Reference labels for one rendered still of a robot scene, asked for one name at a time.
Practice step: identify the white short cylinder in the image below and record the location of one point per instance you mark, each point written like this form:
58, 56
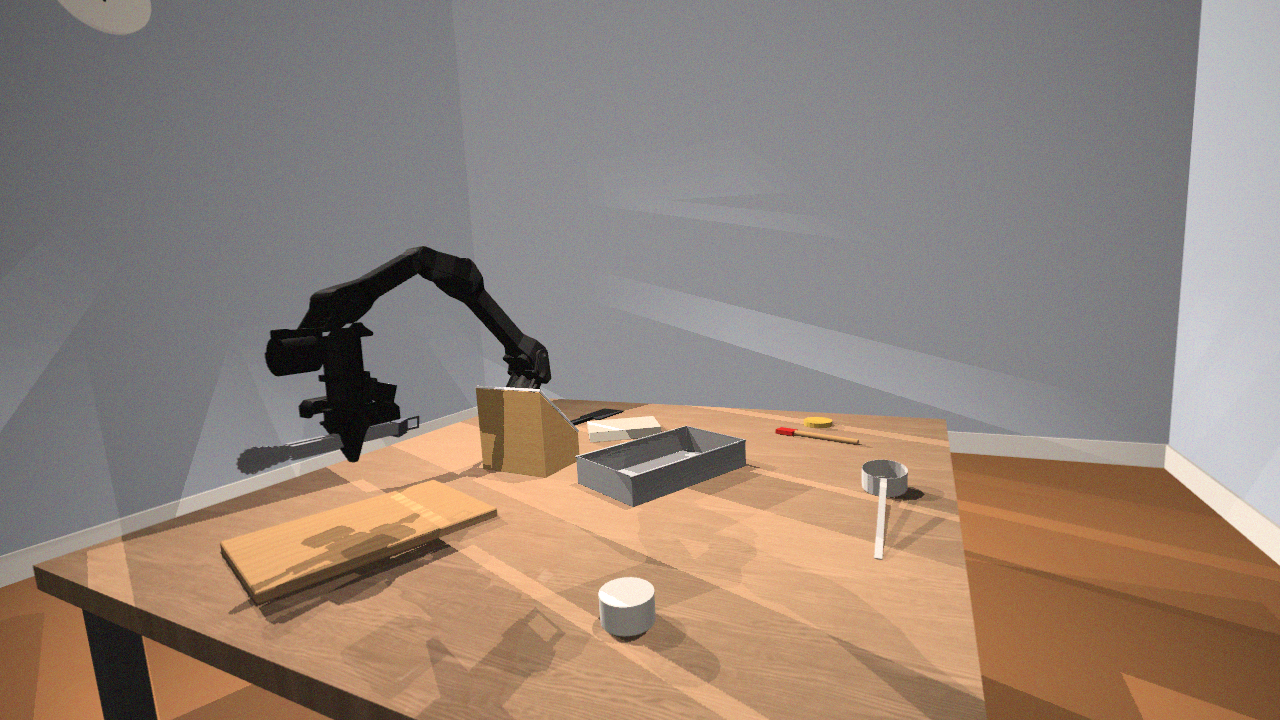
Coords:
627, 606

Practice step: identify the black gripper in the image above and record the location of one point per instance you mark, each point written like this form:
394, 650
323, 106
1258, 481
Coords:
344, 411

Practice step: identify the white rectangular block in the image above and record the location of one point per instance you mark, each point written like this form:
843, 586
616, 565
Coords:
620, 429

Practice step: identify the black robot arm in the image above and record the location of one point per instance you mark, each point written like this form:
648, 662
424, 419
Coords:
305, 349

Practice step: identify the grey spatula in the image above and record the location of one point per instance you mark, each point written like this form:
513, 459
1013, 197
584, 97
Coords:
598, 415

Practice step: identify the grey saucepan with long handle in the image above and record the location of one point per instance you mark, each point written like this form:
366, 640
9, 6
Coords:
883, 478

